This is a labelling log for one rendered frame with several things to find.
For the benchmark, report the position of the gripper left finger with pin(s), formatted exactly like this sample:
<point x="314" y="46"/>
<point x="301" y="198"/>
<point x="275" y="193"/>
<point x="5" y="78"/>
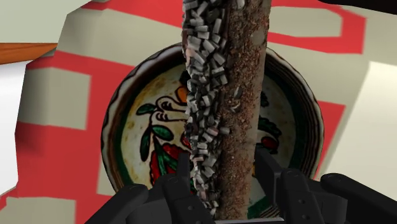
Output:
<point x="161" y="201"/>

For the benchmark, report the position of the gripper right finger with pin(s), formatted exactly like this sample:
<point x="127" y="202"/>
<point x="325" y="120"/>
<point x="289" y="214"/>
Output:
<point x="297" y="198"/>

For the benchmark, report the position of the brown stick with grey chips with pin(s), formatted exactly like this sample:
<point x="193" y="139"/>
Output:
<point x="242" y="93"/>

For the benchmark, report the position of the painted ceramic bowl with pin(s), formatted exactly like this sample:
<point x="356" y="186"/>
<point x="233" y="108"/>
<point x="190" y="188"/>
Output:
<point x="136" y="136"/>

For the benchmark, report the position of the orange wooden table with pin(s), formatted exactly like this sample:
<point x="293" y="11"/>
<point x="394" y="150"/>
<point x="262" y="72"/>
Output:
<point x="21" y="52"/>

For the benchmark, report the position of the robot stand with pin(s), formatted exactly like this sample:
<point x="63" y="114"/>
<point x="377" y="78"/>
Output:
<point x="369" y="4"/>

